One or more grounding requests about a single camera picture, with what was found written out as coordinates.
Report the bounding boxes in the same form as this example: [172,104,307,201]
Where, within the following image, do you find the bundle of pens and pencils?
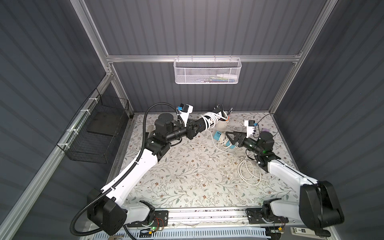
[213,104,233,118]

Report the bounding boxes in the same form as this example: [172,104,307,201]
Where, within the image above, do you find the white pen cup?
[216,120,230,132]

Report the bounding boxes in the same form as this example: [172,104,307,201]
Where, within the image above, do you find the white cord of black strip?
[200,110,238,155]

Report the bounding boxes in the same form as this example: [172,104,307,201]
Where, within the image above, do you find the black wire basket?
[57,90,130,164]

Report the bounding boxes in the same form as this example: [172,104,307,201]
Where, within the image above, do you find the white cord of purple strip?
[237,151,278,186]

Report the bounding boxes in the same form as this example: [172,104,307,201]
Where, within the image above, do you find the white cord of teal strip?
[217,134,239,149]

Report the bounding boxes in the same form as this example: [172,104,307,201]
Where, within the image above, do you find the white label device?
[290,227,316,238]

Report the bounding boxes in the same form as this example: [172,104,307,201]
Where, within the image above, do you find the white slotted cable duct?
[91,227,271,240]

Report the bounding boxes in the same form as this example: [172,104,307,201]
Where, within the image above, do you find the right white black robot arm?
[226,132,345,237]

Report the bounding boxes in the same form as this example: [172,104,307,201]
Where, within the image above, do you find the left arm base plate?
[127,210,169,228]

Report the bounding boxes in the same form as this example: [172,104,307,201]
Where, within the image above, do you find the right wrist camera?
[244,120,258,138]

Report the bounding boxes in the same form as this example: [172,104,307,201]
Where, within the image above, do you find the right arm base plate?
[245,208,289,224]

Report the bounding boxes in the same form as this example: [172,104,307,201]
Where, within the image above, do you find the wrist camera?
[177,104,194,127]
[244,120,258,138]

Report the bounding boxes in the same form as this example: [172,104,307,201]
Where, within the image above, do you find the markers in white basket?
[198,74,239,84]

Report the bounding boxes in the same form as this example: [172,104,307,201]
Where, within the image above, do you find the white wire mesh basket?
[173,57,242,85]

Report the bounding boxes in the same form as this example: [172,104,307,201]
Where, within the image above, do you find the beige black stapler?
[146,125,155,139]

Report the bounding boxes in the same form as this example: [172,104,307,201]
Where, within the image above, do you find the floral table mat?
[125,129,299,209]

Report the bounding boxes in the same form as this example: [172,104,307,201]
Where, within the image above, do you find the black corrugated cable hose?
[69,102,181,240]

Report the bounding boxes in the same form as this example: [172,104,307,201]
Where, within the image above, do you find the black power strip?
[199,112,229,131]

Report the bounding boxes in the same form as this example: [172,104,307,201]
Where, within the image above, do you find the teal power strip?
[213,131,235,149]

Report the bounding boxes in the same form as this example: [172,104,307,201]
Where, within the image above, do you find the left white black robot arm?
[87,113,209,236]

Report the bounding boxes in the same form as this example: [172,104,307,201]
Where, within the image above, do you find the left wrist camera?
[177,104,194,127]

